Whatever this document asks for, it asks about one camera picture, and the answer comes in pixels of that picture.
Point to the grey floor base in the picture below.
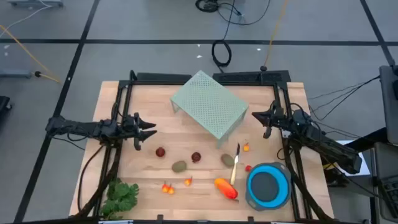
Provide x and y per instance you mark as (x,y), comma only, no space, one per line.
(34,3)

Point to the black aluminium frame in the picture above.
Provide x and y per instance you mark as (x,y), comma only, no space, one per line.
(149,83)

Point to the pale green perforated metal rack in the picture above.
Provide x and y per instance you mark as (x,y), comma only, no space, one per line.
(208,102)

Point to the black edge clip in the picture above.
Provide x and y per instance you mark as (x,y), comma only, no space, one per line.
(160,217)
(250,218)

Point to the black vented box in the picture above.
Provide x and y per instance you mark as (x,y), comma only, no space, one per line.
(252,76)

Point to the grey desk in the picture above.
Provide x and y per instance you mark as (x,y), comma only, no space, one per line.
(385,161)

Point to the black floor object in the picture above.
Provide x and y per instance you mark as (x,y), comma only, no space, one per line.
(3,104)

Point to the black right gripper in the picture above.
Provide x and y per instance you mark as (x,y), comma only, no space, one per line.
(281,119)

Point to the small round orange fruit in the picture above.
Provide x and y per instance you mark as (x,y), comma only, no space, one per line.
(246,147)

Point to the small red tomato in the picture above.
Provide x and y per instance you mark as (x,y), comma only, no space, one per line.
(248,168)

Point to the brown kiwi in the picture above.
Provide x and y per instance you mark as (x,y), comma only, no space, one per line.
(179,166)
(227,160)

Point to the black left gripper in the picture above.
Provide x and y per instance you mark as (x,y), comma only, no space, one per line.
(128,127)

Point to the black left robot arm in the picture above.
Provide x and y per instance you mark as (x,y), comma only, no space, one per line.
(81,128)

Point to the grey cabinet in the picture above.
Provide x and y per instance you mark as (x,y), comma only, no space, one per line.
(388,105)

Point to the dark red pomegranate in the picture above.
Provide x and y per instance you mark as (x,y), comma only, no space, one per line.
(160,152)
(196,156)

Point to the grey floor bar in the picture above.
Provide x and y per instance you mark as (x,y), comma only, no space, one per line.
(15,73)

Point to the green leafy lettuce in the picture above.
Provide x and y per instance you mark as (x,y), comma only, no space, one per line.
(121,197)

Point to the white sheet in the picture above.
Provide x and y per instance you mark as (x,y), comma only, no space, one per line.
(345,143)

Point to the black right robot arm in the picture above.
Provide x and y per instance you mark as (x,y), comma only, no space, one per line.
(329,146)

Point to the blue grey collapsible colander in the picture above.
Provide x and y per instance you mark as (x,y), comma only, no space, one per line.
(267,186)

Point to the black diagonal bar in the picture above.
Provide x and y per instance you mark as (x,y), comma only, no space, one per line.
(373,135)

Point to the black keyboard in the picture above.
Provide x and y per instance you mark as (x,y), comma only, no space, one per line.
(391,186)

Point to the silver metal strip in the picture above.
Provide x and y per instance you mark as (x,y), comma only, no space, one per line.
(115,221)

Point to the black flat box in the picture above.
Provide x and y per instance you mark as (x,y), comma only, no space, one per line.
(163,76)

